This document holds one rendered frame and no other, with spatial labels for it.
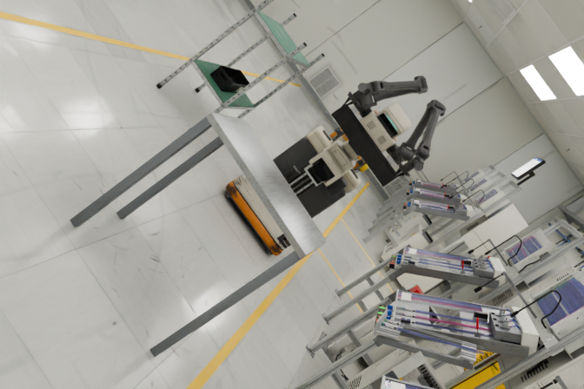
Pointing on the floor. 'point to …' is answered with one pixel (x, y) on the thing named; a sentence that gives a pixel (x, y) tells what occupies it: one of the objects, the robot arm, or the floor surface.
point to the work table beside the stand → (243, 141)
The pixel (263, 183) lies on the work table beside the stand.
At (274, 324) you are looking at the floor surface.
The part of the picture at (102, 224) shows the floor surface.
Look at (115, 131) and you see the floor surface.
